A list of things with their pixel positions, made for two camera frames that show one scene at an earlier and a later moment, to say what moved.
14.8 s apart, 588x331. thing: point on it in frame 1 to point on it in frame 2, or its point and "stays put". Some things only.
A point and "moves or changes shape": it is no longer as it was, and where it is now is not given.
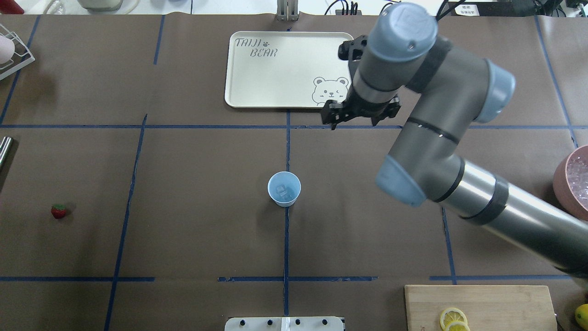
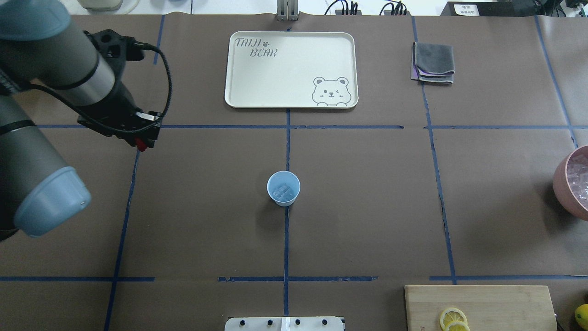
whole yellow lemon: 581,316 stays put
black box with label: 489,8 stays put
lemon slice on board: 452,314 stays put
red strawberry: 59,211 moves or changes shape
